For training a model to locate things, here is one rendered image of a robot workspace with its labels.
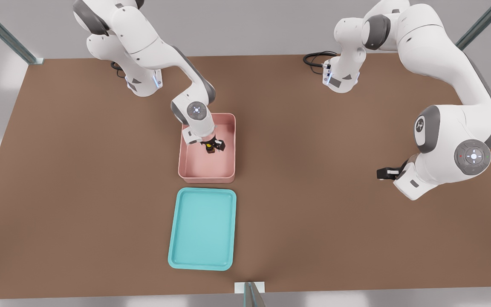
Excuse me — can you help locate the pale blue-green tray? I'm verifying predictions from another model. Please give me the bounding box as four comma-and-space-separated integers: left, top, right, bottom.
168, 187, 237, 271

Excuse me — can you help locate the pink rectangular box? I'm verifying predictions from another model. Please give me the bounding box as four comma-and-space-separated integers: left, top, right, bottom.
178, 113, 237, 184

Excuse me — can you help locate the silver frame post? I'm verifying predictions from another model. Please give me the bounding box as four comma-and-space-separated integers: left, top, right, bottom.
234, 281, 266, 307
0, 0, 44, 65
456, 0, 491, 51

